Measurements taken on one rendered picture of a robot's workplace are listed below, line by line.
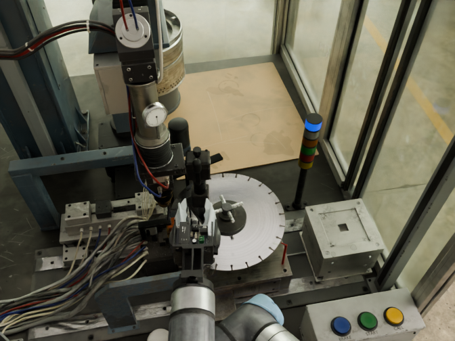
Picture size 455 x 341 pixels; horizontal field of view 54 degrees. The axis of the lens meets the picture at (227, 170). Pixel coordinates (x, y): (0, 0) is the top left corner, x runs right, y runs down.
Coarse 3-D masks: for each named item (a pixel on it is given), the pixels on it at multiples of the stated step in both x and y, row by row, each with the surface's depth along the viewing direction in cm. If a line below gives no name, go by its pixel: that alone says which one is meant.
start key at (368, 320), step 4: (364, 316) 112; (368, 316) 112; (372, 316) 112; (360, 320) 111; (364, 320) 111; (368, 320) 111; (372, 320) 111; (364, 324) 110; (368, 324) 110; (372, 324) 110; (368, 328) 110; (372, 328) 111
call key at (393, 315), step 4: (392, 308) 113; (388, 312) 112; (392, 312) 112; (396, 312) 112; (400, 312) 112; (388, 316) 112; (392, 316) 112; (396, 316) 112; (400, 316) 112; (388, 320) 112; (392, 320) 111; (396, 320) 111; (400, 320) 111
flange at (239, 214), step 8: (216, 208) 127; (232, 208) 125; (240, 208) 127; (216, 216) 125; (232, 216) 123; (240, 216) 125; (224, 224) 123; (232, 224) 123; (240, 224) 123; (224, 232) 122; (232, 232) 122
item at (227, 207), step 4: (220, 196) 125; (224, 200) 124; (224, 204) 122; (228, 204) 122; (236, 204) 123; (240, 204) 123; (220, 208) 122; (224, 208) 122; (228, 208) 122; (216, 212) 121; (224, 212) 122; (228, 212) 121; (224, 216) 123; (228, 216) 121; (232, 220) 120
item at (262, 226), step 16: (224, 176) 136; (240, 176) 136; (224, 192) 132; (240, 192) 132; (256, 192) 132; (272, 192) 132; (176, 208) 128; (256, 208) 128; (272, 208) 128; (192, 224) 125; (256, 224) 125; (272, 224) 125; (224, 240) 121; (240, 240) 121; (256, 240) 121; (272, 240) 121; (224, 256) 118; (240, 256) 118; (256, 256) 118
